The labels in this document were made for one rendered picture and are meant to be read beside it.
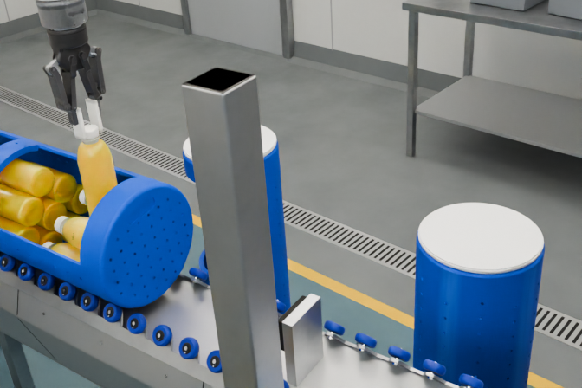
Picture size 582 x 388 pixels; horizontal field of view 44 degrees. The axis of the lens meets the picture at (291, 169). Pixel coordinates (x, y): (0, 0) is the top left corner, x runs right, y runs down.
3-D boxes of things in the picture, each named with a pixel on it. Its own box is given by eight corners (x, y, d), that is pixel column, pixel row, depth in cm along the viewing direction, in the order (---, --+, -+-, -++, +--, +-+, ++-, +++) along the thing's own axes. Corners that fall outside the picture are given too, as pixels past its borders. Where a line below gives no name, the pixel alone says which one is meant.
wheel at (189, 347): (197, 341, 147) (203, 341, 149) (180, 333, 149) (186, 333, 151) (190, 363, 147) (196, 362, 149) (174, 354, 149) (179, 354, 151)
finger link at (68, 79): (77, 55, 143) (71, 56, 142) (80, 111, 147) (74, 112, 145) (64, 53, 145) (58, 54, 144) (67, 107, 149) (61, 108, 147)
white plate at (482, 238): (560, 267, 153) (560, 271, 154) (523, 198, 177) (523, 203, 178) (429, 273, 154) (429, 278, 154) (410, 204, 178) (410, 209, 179)
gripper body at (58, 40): (61, 33, 136) (71, 79, 141) (95, 20, 142) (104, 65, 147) (35, 29, 140) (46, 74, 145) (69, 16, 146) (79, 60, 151)
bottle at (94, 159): (124, 216, 160) (109, 141, 151) (92, 224, 158) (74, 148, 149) (119, 202, 166) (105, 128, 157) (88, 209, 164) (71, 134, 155)
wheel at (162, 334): (170, 328, 151) (176, 328, 153) (154, 321, 153) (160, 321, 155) (163, 349, 151) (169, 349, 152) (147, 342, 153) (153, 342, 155)
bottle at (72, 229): (135, 261, 159) (78, 239, 169) (139, 231, 158) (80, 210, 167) (111, 268, 153) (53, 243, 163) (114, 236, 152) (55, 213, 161)
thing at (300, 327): (296, 387, 142) (292, 326, 135) (280, 379, 145) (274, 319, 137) (324, 356, 150) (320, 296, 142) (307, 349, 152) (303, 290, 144)
